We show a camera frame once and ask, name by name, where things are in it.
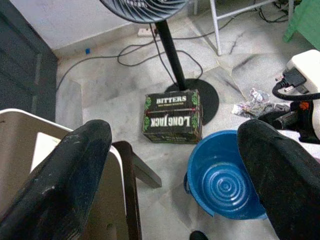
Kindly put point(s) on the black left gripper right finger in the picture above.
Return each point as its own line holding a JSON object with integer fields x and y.
{"x": 287, "y": 190}

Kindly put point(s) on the white power strip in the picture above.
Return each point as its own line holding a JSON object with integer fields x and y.
{"x": 145, "y": 32}

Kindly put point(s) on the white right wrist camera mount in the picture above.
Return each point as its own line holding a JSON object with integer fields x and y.
{"x": 305, "y": 65}

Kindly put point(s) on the green plastic stool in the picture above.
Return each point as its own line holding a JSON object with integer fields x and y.
{"x": 305, "y": 22}

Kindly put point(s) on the black Bitters cardboard box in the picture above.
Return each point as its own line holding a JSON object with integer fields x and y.
{"x": 172, "y": 122}

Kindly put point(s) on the small blue object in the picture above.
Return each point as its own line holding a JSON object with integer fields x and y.
{"x": 87, "y": 51}

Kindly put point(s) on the plastic wrapper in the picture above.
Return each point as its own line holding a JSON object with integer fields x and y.
{"x": 257, "y": 108}

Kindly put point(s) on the dark grey door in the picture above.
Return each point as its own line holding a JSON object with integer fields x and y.
{"x": 22, "y": 62}

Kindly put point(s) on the dark brown wooden frame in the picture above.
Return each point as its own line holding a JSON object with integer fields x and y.
{"x": 128, "y": 175}

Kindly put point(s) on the black standing fan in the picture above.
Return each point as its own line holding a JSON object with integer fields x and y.
{"x": 171, "y": 50}

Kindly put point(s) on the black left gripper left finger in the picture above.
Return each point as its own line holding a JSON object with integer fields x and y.
{"x": 57, "y": 187}

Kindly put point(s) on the blue plastic bucket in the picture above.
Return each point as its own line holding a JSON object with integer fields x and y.
{"x": 220, "y": 185}

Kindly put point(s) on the black robot foot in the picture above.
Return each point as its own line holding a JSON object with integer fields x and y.
{"x": 198, "y": 236}

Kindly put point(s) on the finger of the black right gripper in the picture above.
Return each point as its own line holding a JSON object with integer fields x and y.
{"x": 286, "y": 121}
{"x": 266, "y": 118}

